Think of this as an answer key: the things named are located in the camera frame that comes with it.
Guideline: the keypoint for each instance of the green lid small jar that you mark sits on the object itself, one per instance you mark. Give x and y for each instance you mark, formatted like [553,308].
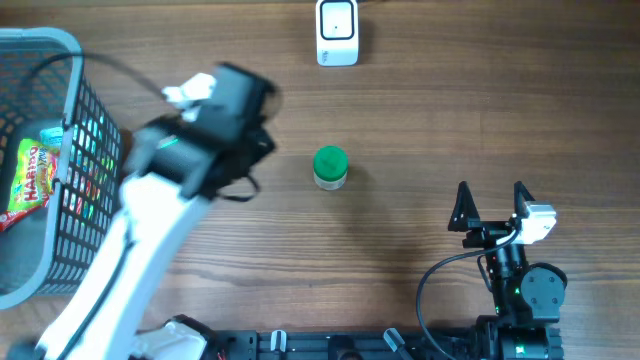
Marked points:
[330,167]

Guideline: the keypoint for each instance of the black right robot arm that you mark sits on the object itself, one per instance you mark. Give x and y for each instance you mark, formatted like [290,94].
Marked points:
[527,296]

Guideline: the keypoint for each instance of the grey plastic mesh basket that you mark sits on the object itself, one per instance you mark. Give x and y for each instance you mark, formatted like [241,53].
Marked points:
[43,85]

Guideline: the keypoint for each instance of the white barcode scanner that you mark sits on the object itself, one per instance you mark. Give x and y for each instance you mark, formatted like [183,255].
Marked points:
[337,33]

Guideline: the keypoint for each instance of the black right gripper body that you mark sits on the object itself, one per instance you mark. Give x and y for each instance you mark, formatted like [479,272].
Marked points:
[487,233]

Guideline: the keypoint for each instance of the green Haribo candy bag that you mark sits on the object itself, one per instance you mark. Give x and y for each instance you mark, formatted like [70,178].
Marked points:
[32,185]

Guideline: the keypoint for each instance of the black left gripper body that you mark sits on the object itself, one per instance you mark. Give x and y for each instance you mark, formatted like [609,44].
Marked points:
[253,148]

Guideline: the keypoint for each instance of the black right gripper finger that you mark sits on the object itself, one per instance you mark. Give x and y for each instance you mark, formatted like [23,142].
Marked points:
[465,215]
[521,197]

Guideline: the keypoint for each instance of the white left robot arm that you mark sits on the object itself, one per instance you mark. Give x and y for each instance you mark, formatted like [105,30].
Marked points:
[178,167]

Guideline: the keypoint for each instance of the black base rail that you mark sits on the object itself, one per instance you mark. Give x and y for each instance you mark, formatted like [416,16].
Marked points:
[325,345]

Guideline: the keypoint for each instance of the mint wet wipes packet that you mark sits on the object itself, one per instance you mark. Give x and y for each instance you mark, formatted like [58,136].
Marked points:
[52,137]

